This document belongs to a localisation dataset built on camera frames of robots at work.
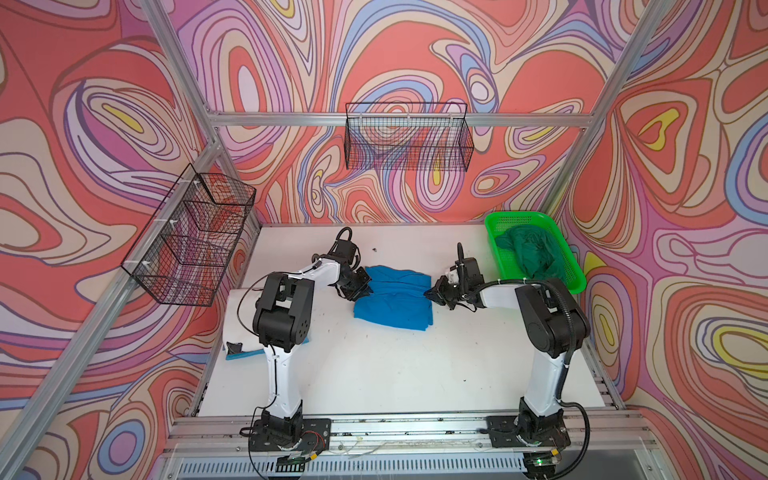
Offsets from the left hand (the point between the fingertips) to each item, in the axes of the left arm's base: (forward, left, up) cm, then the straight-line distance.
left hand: (379, 287), depth 99 cm
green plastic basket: (+15, -47, -3) cm, 50 cm away
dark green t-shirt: (+12, -56, +3) cm, 57 cm away
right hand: (-3, -16, -2) cm, 16 cm away
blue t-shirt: (-3, -6, 0) cm, 7 cm away
